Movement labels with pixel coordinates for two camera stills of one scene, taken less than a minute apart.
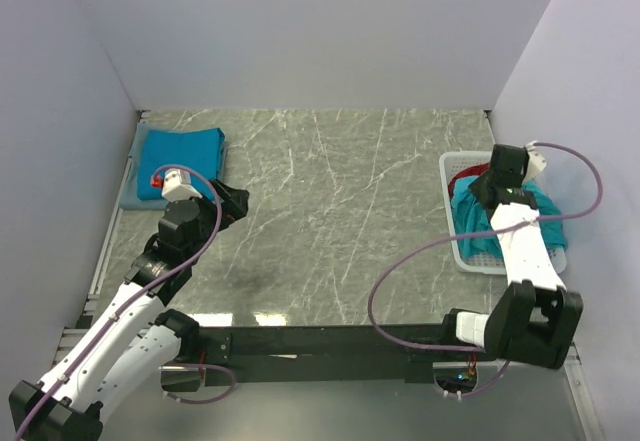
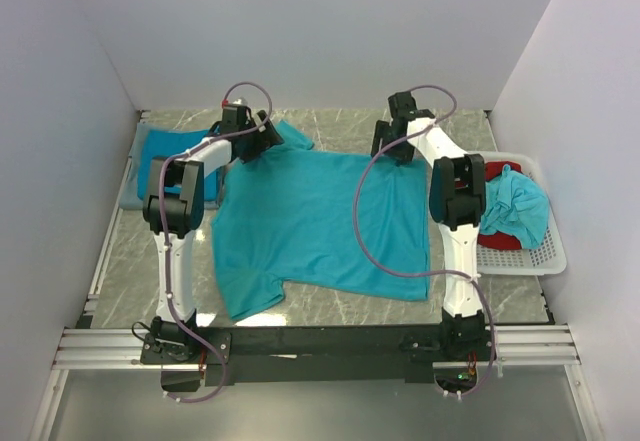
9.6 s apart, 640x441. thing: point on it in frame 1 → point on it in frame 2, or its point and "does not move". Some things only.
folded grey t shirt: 130,198 does not move
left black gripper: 233,205 → 268,138
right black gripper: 476,187 → 382,129
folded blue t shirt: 199,153 does not move
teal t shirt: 470,215 → 340,221
